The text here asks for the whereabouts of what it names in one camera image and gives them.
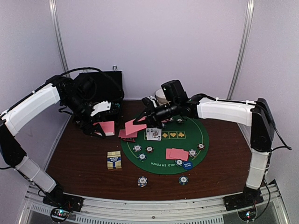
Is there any black poker chip case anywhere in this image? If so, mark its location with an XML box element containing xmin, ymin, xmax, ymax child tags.
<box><xmin>76</xmin><ymin>71</ymin><xmax>124</xmax><ymax>124</ymax></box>

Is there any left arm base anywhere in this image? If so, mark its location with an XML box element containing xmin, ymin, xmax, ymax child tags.
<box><xmin>43</xmin><ymin>194</ymin><xmax>84</xmax><ymax>212</ymax></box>

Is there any round green poker mat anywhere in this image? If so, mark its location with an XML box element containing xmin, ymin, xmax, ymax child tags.
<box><xmin>121</xmin><ymin>116</ymin><xmax>209</xmax><ymax>175</ymax></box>

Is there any blue tan ten chip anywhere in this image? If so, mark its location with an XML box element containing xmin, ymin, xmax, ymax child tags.
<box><xmin>133</xmin><ymin>144</ymin><xmax>142</xmax><ymax>152</ymax></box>

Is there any green blue chip stack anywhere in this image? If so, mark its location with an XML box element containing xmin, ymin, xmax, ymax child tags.
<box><xmin>178</xmin><ymin>175</ymin><xmax>189</xmax><ymax>185</ymax></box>

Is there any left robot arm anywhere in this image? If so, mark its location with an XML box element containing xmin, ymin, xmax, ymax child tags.
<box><xmin>0</xmin><ymin>75</ymin><xmax>111</xmax><ymax>207</ymax></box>

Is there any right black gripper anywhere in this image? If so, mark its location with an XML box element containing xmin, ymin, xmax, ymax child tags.
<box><xmin>134</xmin><ymin>99</ymin><xmax>179</xmax><ymax>128</ymax></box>

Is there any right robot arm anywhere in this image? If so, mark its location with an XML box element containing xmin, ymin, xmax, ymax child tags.
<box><xmin>133</xmin><ymin>80</ymin><xmax>275</xmax><ymax>206</ymax></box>

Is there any green blue chip bottom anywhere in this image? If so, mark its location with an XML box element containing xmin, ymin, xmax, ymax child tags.
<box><xmin>175</xmin><ymin>159</ymin><xmax>184</xmax><ymax>167</ymax></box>

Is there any king of clubs card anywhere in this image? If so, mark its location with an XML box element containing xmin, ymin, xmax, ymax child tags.
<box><xmin>148</xmin><ymin>128</ymin><xmax>162</xmax><ymax>141</ymax></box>

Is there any gold blue card box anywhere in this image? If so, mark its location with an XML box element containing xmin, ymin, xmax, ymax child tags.
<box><xmin>107</xmin><ymin>151</ymin><xmax>122</xmax><ymax>170</ymax></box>

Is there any single red-backed card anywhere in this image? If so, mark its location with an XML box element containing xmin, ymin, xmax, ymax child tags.
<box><xmin>118</xmin><ymin>129</ymin><xmax>138</xmax><ymax>139</ymax></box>

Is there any red-backed card deck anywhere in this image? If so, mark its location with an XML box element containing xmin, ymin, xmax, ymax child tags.
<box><xmin>93</xmin><ymin>121</ymin><xmax>115</xmax><ymax>136</ymax></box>

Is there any red card bottom player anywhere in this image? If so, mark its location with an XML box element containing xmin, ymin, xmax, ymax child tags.
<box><xmin>166</xmin><ymin>148</ymin><xmax>174</xmax><ymax>160</ymax></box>

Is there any blue small blind button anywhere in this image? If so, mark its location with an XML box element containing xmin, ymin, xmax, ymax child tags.
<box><xmin>183</xmin><ymin>161</ymin><xmax>193</xmax><ymax>170</ymax></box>

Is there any red black all-in triangle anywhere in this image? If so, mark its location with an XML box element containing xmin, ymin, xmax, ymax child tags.
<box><xmin>122</xmin><ymin>138</ymin><xmax>135</xmax><ymax>142</ymax></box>

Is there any white ceramic bowl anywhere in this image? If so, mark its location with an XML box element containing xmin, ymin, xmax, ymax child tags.
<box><xmin>155</xmin><ymin>89</ymin><xmax>168</xmax><ymax>104</ymax></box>

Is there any blue tan chip stack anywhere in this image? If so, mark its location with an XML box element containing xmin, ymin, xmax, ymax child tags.
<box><xmin>137</xmin><ymin>176</ymin><xmax>148</xmax><ymax>187</ymax></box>

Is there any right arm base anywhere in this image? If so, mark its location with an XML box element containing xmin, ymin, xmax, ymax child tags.
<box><xmin>223</xmin><ymin>193</ymin><xmax>264</xmax><ymax>211</ymax></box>

